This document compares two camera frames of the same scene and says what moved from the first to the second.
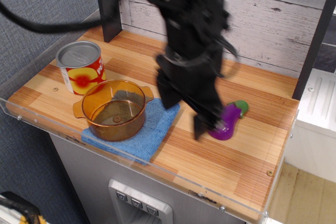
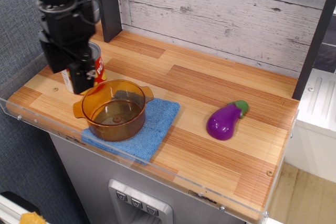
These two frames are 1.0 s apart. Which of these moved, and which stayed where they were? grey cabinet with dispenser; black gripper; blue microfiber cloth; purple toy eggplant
Moved: black gripper
Stayed: grey cabinet with dispenser; purple toy eggplant; blue microfiber cloth
